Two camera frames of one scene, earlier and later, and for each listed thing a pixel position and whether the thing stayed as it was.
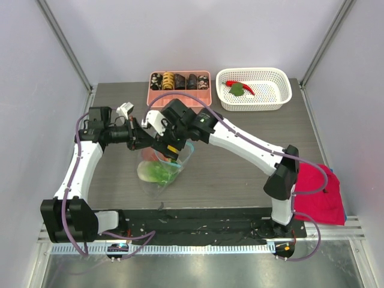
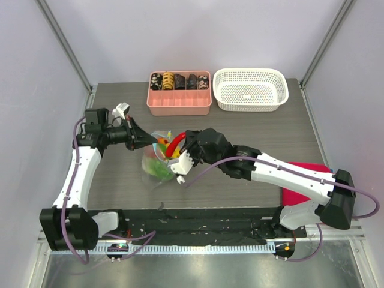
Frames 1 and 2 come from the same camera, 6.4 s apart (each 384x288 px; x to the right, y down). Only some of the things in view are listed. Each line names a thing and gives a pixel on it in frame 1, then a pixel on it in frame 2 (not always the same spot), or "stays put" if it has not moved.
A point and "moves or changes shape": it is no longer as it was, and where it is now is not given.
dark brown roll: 179,81 stays put
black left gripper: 127,125 stays put
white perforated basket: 252,89 stays put
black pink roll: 203,83 stays put
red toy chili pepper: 229,83 moves or changes shape
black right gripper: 167,147 → 191,144
